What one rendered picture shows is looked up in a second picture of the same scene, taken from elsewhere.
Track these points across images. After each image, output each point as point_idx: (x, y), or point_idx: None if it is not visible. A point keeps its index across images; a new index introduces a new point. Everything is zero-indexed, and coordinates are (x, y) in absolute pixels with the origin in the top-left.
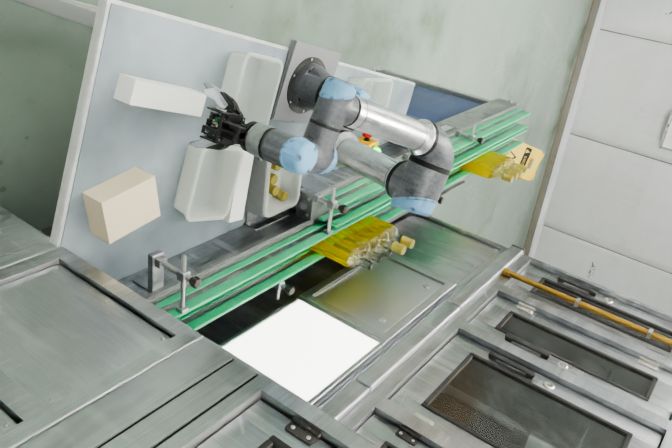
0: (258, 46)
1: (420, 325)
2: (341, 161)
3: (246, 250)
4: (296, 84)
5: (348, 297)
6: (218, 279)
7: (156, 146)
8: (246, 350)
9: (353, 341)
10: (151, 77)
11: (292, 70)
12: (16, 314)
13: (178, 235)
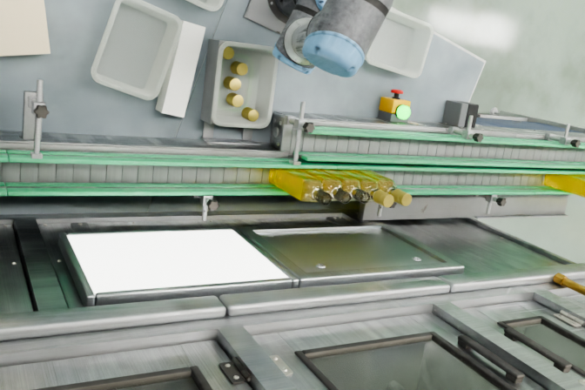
0: None
1: (370, 282)
2: (294, 46)
3: (172, 146)
4: None
5: (298, 242)
6: (114, 156)
7: None
8: (114, 242)
9: (256, 268)
10: None
11: None
12: None
13: (98, 111)
